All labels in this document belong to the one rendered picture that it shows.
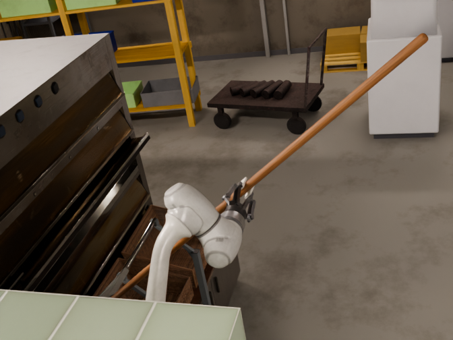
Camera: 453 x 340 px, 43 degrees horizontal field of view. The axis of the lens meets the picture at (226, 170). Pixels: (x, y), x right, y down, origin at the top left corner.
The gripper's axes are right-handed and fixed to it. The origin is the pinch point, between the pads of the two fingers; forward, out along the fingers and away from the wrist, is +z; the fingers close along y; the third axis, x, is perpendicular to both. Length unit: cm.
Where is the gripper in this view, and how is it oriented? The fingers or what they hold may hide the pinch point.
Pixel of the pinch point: (245, 187)
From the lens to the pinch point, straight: 207.3
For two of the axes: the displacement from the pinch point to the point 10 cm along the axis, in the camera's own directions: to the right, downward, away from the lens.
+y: 7.3, 6.5, 1.8
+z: 2.4, -5.0, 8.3
